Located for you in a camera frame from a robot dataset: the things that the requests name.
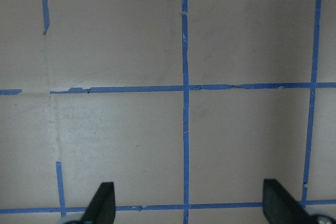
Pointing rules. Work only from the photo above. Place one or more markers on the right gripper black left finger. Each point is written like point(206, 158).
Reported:
point(102, 207)

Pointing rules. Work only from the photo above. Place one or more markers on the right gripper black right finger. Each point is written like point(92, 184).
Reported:
point(279, 206)

